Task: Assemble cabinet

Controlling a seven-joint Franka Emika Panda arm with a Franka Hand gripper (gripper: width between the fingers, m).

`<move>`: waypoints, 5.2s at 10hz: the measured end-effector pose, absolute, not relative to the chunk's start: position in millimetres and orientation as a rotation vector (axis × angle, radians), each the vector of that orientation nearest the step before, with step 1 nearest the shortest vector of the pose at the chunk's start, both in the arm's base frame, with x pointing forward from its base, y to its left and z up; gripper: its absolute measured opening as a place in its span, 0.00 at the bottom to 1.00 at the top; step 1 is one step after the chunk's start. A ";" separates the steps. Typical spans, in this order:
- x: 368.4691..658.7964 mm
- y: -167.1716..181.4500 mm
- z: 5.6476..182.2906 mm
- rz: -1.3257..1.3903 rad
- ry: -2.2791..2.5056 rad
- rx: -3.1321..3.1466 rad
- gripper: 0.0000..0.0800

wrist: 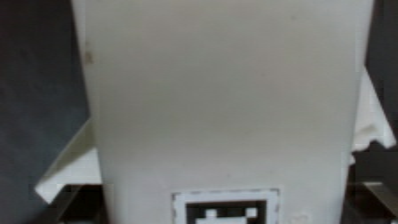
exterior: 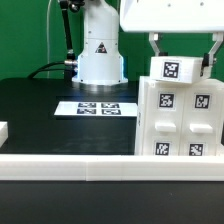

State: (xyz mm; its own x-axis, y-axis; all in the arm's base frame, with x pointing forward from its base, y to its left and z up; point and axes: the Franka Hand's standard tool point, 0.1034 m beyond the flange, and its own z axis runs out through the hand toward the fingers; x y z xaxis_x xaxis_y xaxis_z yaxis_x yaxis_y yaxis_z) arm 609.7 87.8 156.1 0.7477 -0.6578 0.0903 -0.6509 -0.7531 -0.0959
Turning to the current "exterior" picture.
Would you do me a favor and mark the white cabinet door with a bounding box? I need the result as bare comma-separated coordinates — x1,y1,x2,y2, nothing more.
143,87,184,156
180,85,224,157

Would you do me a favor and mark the white cabinet top block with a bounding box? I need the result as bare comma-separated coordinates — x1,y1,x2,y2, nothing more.
150,56,212,84

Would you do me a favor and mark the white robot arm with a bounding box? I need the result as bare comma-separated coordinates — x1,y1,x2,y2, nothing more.
74,0,224,85

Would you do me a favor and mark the white cable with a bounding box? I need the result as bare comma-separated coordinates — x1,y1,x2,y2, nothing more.
46,0,54,79

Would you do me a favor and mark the white cabinet body box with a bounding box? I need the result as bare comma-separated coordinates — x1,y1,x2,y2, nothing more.
135,77,224,156

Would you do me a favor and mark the white U-shaped fence frame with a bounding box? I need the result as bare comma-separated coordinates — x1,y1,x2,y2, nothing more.
0,121,224,182

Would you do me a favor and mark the white marker base plate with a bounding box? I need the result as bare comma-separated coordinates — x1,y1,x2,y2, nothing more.
54,101,137,117

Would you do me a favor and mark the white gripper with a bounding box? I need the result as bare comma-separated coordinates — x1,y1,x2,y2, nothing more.
120,0,224,69

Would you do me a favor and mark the black cable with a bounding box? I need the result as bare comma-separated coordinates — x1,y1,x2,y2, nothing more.
27,61,68,80

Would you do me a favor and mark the black camera stand pole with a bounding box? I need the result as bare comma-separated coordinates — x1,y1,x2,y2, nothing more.
59,0,80,82

